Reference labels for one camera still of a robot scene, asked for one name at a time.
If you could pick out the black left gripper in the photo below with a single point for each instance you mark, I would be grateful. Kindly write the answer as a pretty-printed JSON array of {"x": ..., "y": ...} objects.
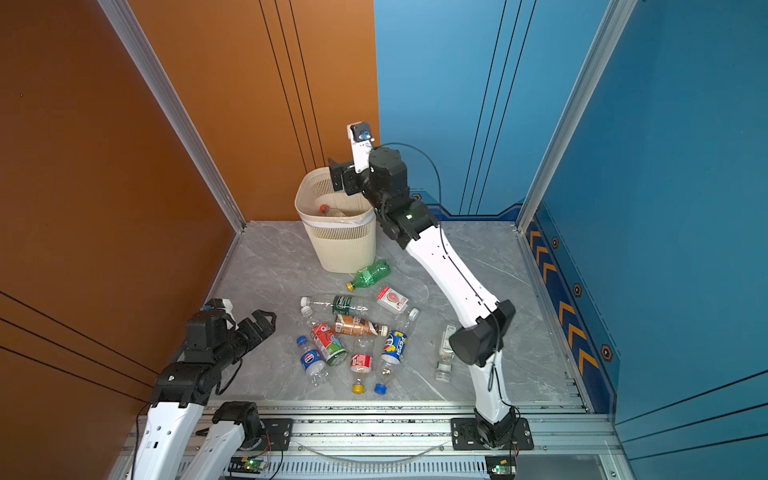
[{"x": 267, "y": 327}]

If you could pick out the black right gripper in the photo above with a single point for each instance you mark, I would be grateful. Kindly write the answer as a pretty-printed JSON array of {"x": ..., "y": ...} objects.
[{"x": 354, "y": 178}]

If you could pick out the pepsi bottle blue cap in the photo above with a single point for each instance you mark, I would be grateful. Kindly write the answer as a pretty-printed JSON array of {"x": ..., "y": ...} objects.
[
  {"x": 390, "y": 360},
  {"x": 312, "y": 361}
]

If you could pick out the clear bottle green white label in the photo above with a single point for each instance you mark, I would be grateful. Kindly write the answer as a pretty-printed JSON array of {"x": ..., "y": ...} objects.
[{"x": 446, "y": 355}]

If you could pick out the clear bottle red cap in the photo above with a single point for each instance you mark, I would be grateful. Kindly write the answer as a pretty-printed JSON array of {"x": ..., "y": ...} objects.
[{"x": 329, "y": 211}]

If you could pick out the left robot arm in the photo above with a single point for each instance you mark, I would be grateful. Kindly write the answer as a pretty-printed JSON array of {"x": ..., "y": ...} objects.
[{"x": 177, "y": 403}]

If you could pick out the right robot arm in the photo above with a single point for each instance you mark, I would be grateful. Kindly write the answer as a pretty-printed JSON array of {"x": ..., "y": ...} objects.
[{"x": 484, "y": 319}]

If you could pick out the cream slatted waste bin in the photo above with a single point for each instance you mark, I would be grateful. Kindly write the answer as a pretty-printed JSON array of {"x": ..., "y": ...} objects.
[{"x": 342, "y": 245}]

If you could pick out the clear crushed bottle white cap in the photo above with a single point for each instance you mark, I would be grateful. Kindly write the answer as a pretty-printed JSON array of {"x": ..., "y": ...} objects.
[{"x": 310, "y": 317}]

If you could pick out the red green label bottle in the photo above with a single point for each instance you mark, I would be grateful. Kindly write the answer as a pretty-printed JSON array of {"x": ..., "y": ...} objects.
[{"x": 329, "y": 345}]

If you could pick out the brown label bottle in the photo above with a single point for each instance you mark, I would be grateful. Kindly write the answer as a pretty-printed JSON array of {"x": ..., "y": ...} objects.
[{"x": 358, "y": 326}]

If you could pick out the clear bottle dark green label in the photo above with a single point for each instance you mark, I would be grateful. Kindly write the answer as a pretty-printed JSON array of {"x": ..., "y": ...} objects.
[{"x": 338, "y": 304}]

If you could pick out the small green bottle yellow cap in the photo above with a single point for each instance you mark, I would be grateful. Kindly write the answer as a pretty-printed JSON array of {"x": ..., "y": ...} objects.
[{"x": 369, "y": 275}]

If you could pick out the red label bottle yellow cap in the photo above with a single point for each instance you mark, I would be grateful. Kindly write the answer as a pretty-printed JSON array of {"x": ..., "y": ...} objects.
[{"x": 361, "y": 364}]

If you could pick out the white red juice carton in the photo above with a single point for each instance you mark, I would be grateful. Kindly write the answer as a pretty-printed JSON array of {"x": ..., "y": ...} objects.
[{"x": 392, "y": 301}]

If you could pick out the clear bottle white cap centre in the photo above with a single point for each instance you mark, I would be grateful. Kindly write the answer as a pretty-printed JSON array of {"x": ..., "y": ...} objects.
[{"x": 406, "y": 320}]

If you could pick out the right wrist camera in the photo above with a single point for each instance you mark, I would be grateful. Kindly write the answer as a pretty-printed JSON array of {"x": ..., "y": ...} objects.
[{"x": 361, "y": 140}]

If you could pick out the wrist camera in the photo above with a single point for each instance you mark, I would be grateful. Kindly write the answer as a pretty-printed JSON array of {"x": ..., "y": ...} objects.
[
  {"x": 219, "y": 303},
  {"x": 361, "y": 140}
]

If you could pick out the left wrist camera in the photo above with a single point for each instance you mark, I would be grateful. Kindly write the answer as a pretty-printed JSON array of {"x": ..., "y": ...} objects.
[{"x": 219, "y": 303}]

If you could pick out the left aluminium frame post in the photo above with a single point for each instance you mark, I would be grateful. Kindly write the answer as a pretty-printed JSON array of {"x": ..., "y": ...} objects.
[{"x": 128, "y": 29}]

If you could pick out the aluminium frame post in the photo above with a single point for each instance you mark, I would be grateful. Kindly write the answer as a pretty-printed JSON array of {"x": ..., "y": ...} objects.
[
  {"x": 609, "y": 32},
  {"x": 128, "y": 29}
]

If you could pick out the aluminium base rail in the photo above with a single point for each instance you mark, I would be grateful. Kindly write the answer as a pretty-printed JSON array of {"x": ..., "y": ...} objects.
[{"x": 294, "y": 440}]

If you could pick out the right aluminium frame post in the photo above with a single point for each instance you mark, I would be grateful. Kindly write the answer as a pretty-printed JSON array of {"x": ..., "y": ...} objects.
[{"x": 609, "y": 32}]

